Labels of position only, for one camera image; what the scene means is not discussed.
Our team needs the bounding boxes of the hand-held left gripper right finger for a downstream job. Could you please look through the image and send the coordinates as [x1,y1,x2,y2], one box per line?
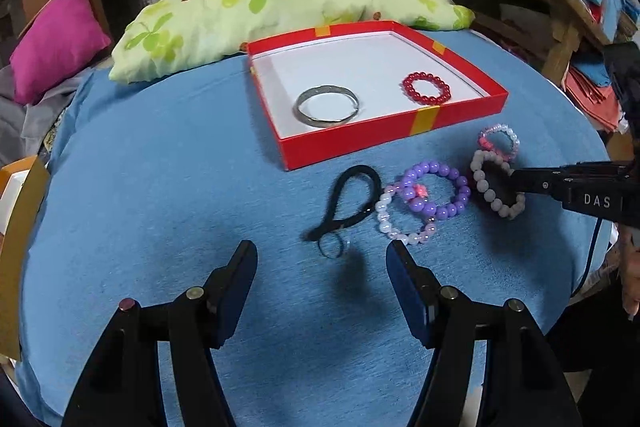
[386,240,583,427]

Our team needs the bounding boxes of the green clover print pillow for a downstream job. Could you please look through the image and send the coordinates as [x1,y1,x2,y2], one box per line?
[109,0,476,84]

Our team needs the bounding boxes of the magenta pillow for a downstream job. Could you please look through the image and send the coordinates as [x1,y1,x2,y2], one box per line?
[10,0,113,105]

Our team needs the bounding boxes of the clear iridescent bead bracelet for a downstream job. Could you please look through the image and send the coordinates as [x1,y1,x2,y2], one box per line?
[375,184,438,248]

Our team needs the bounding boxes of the person's right hand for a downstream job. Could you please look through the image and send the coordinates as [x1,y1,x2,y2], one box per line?
[617,224,640,320]

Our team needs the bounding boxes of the red bead bracelet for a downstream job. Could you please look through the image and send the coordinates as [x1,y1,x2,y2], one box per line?
[401,72,453,104]

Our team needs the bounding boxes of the coral folded cloths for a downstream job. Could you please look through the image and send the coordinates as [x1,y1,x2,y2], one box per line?
[562,67,626,132]

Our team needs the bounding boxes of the dark gripper cable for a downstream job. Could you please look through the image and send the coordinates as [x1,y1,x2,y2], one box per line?
[570,218,603,300]

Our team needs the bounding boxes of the blue blanket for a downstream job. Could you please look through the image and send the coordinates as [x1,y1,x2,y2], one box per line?
[12,27,618,427]

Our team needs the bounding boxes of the grey cloth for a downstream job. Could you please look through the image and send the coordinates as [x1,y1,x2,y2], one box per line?
[0,67,81,158]

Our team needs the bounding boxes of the blue folded cloth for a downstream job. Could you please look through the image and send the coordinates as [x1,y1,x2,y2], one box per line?
[570,52,616,88]

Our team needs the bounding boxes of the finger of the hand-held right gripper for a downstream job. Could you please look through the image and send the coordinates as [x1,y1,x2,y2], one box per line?
[509,161,640,229]

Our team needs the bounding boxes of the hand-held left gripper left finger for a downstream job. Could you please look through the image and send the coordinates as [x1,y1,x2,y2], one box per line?
[60,240,258,427]

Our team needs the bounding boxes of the purple bead bracelet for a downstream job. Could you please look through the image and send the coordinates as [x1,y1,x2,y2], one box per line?
[397,161,472,219]

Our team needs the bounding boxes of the pink bead bracelet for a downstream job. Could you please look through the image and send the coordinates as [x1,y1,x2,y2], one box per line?
[478,124,521,162]

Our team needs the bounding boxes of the silver bangle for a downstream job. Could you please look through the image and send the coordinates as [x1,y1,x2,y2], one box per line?
[293,85,361,129]

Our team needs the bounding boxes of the red cardboard box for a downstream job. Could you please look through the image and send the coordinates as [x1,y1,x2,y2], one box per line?
[246,21,510,171]

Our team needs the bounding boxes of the yellow box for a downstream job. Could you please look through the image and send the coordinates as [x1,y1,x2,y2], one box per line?
[0,154,51,363]

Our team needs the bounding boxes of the pale grey bead bracelet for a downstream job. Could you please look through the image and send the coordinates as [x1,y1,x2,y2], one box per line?
[469,149,527,220]

